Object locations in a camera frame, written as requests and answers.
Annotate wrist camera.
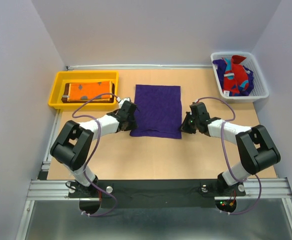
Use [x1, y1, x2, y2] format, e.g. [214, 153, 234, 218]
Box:
[192, 99, 199, 105]
[116, 96, 131, 103]

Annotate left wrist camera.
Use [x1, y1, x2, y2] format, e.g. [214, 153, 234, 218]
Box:
[116, 96, 131, 103]

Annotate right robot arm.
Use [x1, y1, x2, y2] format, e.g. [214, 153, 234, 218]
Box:
[180, 102, 281, 195]

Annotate yellow plastic tray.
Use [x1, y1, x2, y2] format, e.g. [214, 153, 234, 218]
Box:
[48, 70, 119, 111]

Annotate orange towel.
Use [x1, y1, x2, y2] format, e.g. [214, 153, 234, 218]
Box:
[66, 80, 113, 102]

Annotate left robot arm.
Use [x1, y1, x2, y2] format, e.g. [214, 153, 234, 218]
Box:
[50, 98, 138, 197]

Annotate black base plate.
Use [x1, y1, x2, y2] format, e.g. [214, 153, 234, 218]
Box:
[65, 179, 246, 215]

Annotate brown towel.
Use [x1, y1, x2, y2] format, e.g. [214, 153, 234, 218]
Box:
[61, 83, 115, 103]

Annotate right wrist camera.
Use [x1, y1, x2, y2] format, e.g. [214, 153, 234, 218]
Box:
[192, 99, 199, 105]

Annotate white plastic basket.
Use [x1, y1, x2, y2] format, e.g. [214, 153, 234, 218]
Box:
[210, 51, 269, 103]

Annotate aluminium frame rail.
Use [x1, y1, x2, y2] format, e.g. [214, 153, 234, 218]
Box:
[26, 178, 292, 201]

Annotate purple towel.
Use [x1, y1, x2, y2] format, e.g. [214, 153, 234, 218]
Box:
[212, 58, 254, 96]
[130, 84, 182, 140]

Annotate red blue towel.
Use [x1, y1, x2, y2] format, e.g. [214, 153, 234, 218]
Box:
[222, 55, 250, 97]

